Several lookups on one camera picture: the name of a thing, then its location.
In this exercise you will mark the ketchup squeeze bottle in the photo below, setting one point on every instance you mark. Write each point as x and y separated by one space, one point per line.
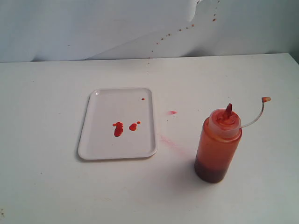
219 139

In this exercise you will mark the red ketchup blob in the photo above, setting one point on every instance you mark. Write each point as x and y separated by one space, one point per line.
133 126
118 129

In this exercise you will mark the white rectangular plastic tray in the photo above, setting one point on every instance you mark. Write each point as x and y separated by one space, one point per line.
108 106

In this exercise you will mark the white backdrop paper sheet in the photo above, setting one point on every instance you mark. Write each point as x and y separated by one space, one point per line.
64 30

